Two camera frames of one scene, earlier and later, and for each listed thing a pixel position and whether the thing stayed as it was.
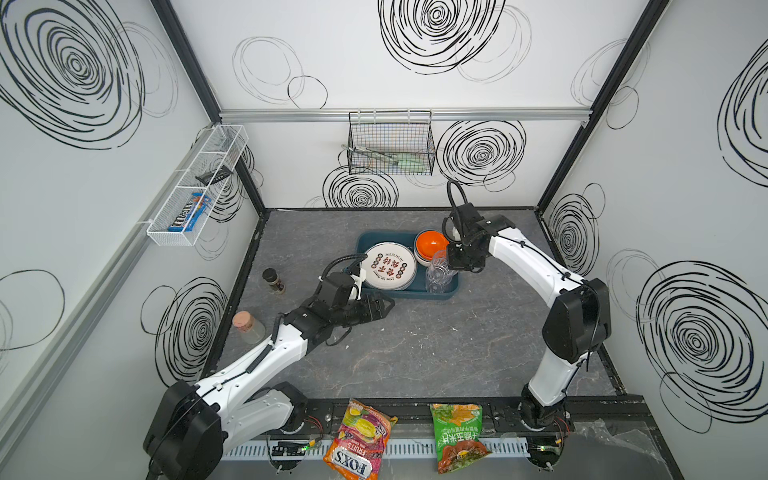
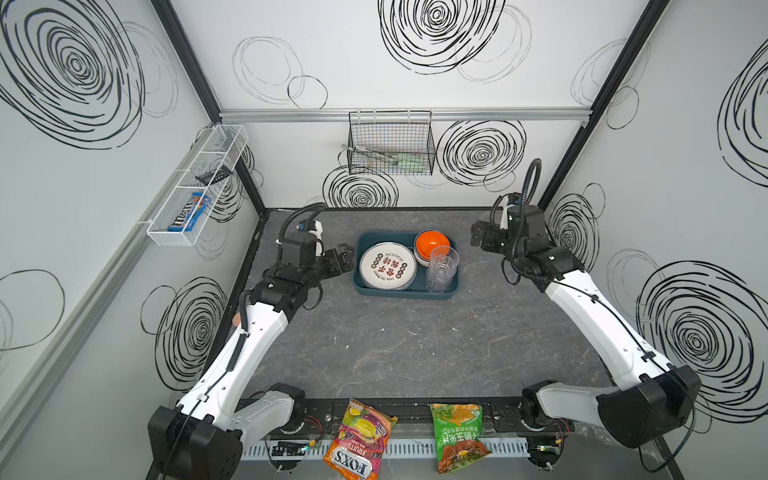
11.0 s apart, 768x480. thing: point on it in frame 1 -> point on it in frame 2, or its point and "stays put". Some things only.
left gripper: x=363 y=308 -> x=335 y=261
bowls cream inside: x=420 y=259 stays put
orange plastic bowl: x=429 y=241 stays put
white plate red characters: x=390 y=266 stays put
